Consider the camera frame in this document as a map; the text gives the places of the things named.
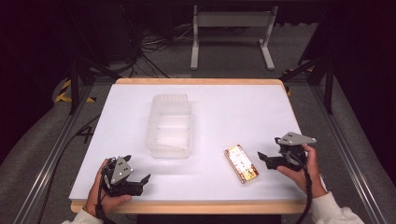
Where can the orange patterned packet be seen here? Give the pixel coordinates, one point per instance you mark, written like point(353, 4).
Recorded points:
point(241, 164)

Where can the aluminium floor rail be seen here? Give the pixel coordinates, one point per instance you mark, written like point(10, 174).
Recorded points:
point(345, 155)
point(49, 161)

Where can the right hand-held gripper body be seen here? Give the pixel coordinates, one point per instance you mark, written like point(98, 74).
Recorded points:
point(291, 138)

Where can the black metal stand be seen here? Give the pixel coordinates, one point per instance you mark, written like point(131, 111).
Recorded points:
point(327, 84)
point(74, 84)

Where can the person's right hand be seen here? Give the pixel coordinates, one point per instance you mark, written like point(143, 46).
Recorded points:
point(315, 174)

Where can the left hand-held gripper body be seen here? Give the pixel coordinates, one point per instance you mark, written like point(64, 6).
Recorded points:
point(120, 174)

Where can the person's left hand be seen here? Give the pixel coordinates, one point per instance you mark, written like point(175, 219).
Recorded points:
point(107, 202)

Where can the clear plastic container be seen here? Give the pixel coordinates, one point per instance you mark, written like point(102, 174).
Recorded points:
point(169, 127)

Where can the yellow black hazard tape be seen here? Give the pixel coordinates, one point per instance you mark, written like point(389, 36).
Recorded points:
point(63, 93)

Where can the white table cover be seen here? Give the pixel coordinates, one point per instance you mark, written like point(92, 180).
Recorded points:
point(218, 118)

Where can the white metal stand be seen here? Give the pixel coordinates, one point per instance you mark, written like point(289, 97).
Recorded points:
point(233, 19)

